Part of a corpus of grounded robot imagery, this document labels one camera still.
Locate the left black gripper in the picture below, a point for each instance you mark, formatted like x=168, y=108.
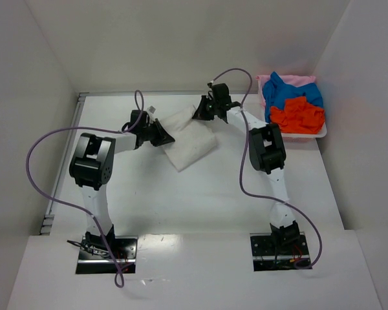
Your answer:
x=155, y=133

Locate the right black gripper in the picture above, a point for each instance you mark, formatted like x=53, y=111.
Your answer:
x=207, y=107

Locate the white t shirt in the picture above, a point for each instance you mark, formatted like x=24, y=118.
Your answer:
x=193, y=140

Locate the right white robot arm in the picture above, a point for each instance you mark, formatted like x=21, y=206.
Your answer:
x=266, y=151

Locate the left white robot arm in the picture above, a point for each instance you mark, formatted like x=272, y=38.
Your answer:
x=92, y=165

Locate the blue t shirt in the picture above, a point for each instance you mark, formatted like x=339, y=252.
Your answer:
x=276, y=90

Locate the orange t shirt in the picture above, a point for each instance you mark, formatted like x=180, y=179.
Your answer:
x=298, y=117

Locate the pink plastic basket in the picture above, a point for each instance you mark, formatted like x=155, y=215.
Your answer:
x=296, y=81

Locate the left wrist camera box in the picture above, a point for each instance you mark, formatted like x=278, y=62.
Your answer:
x=151, y=109

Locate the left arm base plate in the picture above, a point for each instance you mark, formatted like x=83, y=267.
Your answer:
x=93, y=260

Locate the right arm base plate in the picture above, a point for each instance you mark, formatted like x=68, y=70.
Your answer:
x=267, y=257

